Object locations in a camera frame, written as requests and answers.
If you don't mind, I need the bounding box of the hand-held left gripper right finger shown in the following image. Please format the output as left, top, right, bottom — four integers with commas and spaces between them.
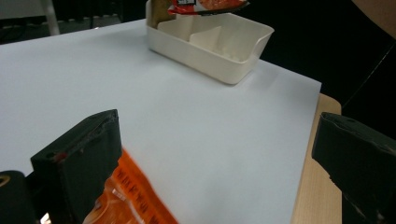
311, 111, 396, 224

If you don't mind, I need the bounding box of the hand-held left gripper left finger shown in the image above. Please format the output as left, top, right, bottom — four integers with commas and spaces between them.
30, 108, 123, 224

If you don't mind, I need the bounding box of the brown red snack packet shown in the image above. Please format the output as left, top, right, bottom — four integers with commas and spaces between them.
150, 0, 177, 30

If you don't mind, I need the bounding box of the clear orange snack packet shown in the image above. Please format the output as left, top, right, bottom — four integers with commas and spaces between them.
81, 147, 180, 224

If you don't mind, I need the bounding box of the white divided plastic tray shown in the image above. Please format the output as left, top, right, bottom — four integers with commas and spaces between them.
145, 0, 276, 86

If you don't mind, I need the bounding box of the red black snack packet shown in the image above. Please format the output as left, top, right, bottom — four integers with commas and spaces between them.
166, 0, 251, 17

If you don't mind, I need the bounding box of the white desk frame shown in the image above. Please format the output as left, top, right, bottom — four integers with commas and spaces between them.
39, 0, 61, 36

